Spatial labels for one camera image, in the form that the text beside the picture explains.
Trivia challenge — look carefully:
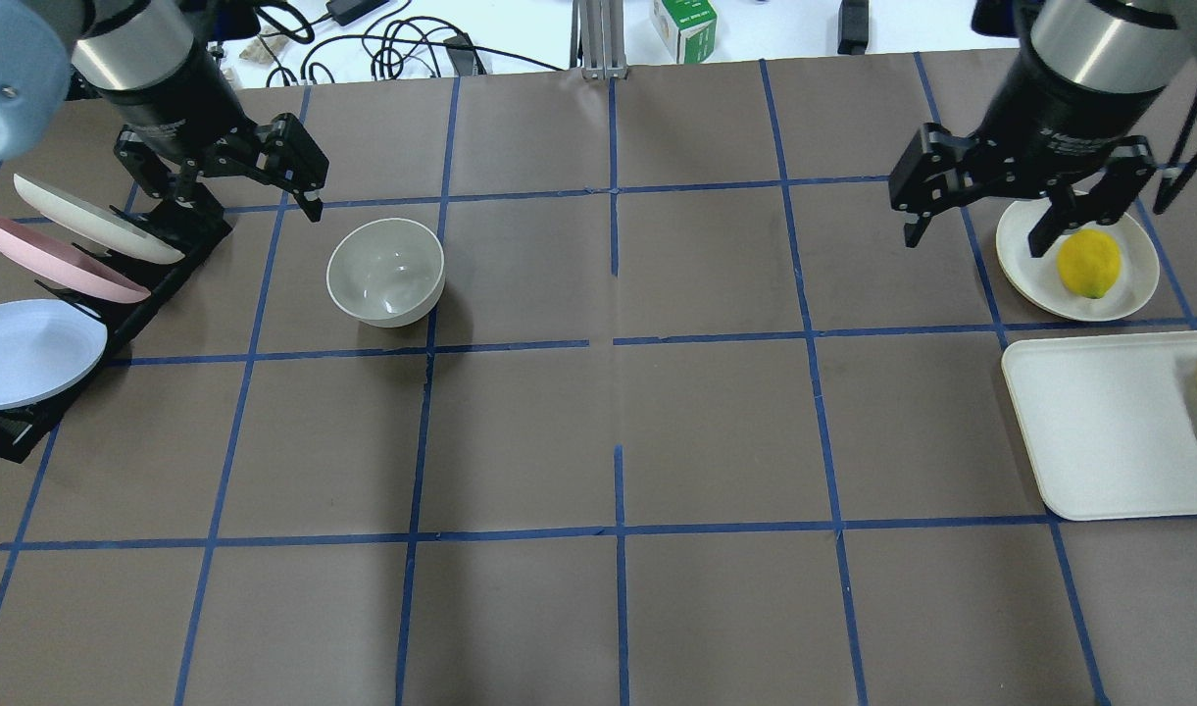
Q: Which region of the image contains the cream round plate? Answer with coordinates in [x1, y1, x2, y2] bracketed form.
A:
[994, 197, 1160, 323]

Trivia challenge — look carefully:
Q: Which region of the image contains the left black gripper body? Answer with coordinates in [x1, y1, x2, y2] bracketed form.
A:
[113, 59, 280, 189]

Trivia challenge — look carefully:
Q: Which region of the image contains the yellow lemon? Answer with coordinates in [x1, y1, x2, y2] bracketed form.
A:
[1056, 229, 1122, 300]

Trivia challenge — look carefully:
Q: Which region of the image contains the cream plate in rack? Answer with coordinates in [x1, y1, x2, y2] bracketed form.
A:
[14, 174, 184, 264]

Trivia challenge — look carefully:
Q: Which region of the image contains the white ceramic bowl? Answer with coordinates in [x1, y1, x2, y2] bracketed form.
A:
[326, 218, 446, 328]

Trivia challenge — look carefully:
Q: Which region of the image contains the black cable bundle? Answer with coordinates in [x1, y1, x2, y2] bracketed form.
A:
[235, 0, 565, 87]

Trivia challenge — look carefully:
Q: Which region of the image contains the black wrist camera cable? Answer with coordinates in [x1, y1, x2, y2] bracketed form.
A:
[1152, 89, 1197, 217]

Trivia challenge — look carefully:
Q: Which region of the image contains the black power adapter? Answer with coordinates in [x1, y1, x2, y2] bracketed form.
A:
[324, 0, 391, 26]

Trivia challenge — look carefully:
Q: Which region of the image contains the white rectangular tray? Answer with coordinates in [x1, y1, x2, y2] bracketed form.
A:
[1001, 331, 1197, 522]

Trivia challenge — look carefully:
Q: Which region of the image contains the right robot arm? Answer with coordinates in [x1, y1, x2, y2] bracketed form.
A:
[888, 1, 1197, 258]

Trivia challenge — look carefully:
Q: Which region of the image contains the aluminium frame post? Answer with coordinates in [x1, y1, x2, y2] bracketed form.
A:
[570, 0, 628, 80]

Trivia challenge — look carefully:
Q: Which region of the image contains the black dish rack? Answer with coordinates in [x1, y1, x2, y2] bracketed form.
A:
[0, 185, 231, 462]

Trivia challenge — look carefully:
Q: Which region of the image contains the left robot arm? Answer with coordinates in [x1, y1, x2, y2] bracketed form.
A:
[0, 1, 329, 221]

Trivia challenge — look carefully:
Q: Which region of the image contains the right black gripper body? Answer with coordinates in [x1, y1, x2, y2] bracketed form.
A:
[971, 49, 1163, 203]

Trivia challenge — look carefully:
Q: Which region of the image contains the light blue plate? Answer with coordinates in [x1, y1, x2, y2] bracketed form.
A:
[0, 299, 108, 410]

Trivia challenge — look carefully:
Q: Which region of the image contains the green white carton box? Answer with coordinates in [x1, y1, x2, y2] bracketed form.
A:
[649, 1, 719, 66]

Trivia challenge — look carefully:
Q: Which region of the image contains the pink plate in rack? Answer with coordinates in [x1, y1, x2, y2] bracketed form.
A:
[0, 217, 151, 304]

